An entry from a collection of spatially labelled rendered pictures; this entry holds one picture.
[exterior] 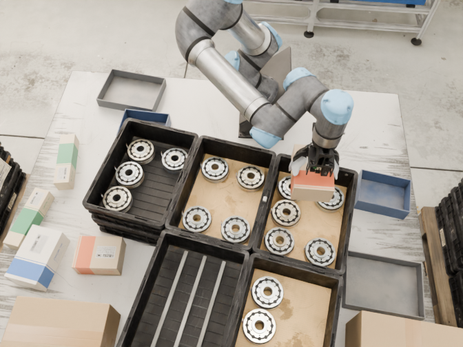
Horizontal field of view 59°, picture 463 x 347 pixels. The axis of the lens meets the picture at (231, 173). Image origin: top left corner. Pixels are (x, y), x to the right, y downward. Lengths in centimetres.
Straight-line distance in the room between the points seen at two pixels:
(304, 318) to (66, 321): 74
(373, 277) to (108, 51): 251
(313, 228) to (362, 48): 215
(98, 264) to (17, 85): 203
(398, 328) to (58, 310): 104
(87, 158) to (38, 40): 189
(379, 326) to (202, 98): 123
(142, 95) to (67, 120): 36
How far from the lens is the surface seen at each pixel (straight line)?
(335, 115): 99
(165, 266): 144
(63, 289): 165
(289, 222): 147
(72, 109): 206
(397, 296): 165
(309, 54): 328
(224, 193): 154
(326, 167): 115
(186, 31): 122
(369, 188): 179
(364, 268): 164
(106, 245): 157
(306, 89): 104
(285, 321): 139
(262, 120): 107
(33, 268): 161
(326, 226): 152
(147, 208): 154
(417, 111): 313
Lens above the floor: 218
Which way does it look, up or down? 59 degrees down
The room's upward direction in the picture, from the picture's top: 1 degrees clockwise
